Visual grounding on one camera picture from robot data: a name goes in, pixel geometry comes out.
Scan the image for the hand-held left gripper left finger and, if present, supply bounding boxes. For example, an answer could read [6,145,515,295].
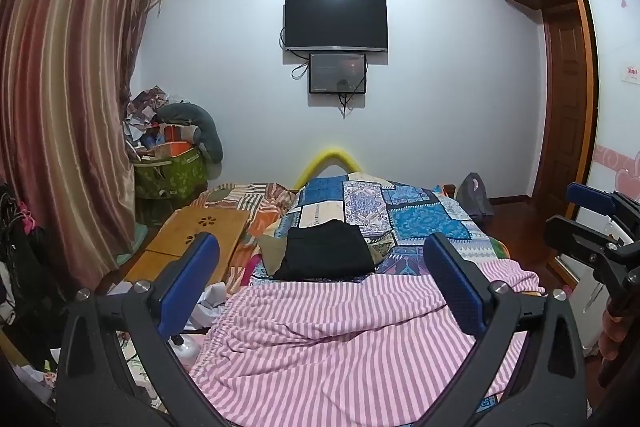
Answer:
[55,232,221,427]

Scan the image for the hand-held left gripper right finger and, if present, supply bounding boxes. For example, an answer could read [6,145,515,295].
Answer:
[424,232,588,427]

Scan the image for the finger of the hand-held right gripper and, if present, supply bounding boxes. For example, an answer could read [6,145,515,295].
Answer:
[566,183,617,222]
[544,215,632,269]

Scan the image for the pink striped pants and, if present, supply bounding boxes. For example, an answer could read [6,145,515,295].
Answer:
[190,259,547,418]

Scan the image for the person's right hand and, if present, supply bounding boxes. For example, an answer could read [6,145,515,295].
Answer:
[601,302,632,360]

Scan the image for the white crumpled cloth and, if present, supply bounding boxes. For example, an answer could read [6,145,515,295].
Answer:
[192,284,228,333]

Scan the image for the wooden folding lap table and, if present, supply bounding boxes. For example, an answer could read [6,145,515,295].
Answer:
[122,206,251,285]

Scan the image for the white suitcase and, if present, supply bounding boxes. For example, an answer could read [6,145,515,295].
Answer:
[565,212,616,358]

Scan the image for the white bottle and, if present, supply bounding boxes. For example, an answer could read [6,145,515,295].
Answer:
[167,334,203,365]

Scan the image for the blue patchwork blanket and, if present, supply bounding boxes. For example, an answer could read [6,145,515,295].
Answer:
[250,174,511,280]

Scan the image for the brown wooden door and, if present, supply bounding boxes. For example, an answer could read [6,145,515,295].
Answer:
[532,4,598,208]

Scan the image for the grey bag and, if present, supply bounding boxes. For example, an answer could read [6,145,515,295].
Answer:
[455,173,495,220]

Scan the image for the green storage bag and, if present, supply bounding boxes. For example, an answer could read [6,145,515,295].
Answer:
[132,147,208,202]

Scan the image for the orange striped bedsheet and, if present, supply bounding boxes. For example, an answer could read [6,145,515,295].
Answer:
[192,182,301,293]

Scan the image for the white wardrobe door pink hearts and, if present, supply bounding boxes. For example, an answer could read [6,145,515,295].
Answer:
[572,0,640,268]

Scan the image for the black folded garment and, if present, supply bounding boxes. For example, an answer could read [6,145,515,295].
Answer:
[274,219,377,280]

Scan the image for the orange cardboard box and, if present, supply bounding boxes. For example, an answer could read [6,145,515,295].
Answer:
[150,124,198,158]

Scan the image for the grey plush pillow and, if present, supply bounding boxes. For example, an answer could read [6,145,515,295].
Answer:
[157,103,224,164]

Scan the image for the pile of dark clothes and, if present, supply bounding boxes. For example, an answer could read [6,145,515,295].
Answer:
[0,182,66,358]

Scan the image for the pile of crumpled papers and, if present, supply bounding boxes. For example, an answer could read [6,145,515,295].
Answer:
[124,87,173,152]

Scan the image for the yellow foam tube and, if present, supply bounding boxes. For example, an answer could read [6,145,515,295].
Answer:
[295,148,362,190]

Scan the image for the striped brown curtain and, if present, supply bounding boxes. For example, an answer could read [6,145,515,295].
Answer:
[0,0,161,300]

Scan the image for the small black wall monitor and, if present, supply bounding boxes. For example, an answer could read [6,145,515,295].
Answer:
[308,52,368,95]

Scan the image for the black wall television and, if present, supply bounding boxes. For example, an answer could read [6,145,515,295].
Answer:
[283,0,390,54]

